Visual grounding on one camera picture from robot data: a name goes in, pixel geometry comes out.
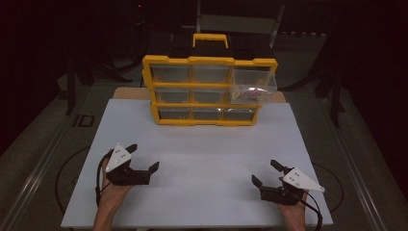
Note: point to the person's left hand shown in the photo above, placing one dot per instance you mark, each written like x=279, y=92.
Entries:
x=112, y=194

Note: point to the yellow storage cabinet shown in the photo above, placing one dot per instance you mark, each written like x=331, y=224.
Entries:
x=208, y=60

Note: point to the grid of clear cabinet drawers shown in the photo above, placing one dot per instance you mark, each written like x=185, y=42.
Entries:
x=173, y=73

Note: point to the black tripod stand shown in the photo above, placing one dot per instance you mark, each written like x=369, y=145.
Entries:
x=330, y=83
x=80, y=70

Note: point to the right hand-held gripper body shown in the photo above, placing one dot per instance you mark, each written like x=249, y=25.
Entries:
x=296, y=183

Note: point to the clear plastic drawer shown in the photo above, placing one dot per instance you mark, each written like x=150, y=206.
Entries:
x=253, y=80

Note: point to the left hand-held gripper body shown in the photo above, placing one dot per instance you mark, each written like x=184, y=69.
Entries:
x=120, y=159

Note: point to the large pink binder clip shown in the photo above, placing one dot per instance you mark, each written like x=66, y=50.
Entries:
x=254, y=95

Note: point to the person's right hand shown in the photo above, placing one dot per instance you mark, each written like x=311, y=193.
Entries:
x=293, y=210

